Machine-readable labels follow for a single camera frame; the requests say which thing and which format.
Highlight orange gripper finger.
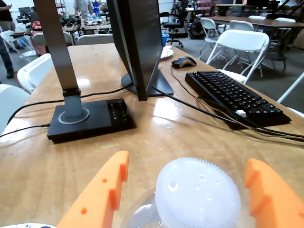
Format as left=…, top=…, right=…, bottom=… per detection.
left=56, top=151, right=130, bottom=228
left=244, top=158, right=304, bottom=228

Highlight small clear water bottle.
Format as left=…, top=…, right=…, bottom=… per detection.
left=122, top=156, right=255, bottom=228

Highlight white paper plate blue pattern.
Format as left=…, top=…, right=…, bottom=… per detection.
left=0, top=222, right=57, bottom=228

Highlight white paper plate stack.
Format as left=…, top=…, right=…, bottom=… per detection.
left=159, top=45, right=175, bottom=61

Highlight black desk lamp base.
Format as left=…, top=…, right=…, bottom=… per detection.
left=33, top=0, right=137, bottom=144

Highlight black computer keyboard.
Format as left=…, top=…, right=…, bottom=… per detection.
left=184, top=70, right=292, bottom=131

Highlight dark grey computer monitor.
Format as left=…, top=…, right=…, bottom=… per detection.
left=106, top=0, right=175, bottom=102

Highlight black orange computer mouse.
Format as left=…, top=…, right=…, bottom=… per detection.
left=171, top=56, right=198, bottom=70

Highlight person in blue jeans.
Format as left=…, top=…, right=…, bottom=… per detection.
left=0, top=35, right=15, bottom=79

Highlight long brown table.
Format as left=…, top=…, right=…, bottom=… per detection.
left=200, top=15, right=304, bottom=46

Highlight black office chair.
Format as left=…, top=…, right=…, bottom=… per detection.
left=162, top=8, right=190, bottom=48

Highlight person in light shirt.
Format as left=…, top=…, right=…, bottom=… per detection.
left=73, top=0, right=95, bottom=19

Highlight black floor fan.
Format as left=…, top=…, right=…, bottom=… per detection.
left=188, top=19, right=207, bottom=40

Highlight person in black shirt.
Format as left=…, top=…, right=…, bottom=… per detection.
left=0, top=4, right=26, bottom=54

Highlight braided keyboard cable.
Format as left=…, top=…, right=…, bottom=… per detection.
left=196, top=94, right=304, bottom=140

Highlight black lamp cable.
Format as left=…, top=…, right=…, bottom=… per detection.
left=0, top=123, right=52, bottom=139

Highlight long black cable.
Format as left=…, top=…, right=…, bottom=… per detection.
left=6, top=84, right=131, bottom=125

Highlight thick black monitor cable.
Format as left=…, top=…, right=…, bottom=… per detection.
left=151, top=84, right=304, bottom=143

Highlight thin brown mouse cable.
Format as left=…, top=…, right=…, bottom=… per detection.
left=170, top=66, right=238, bottom=124

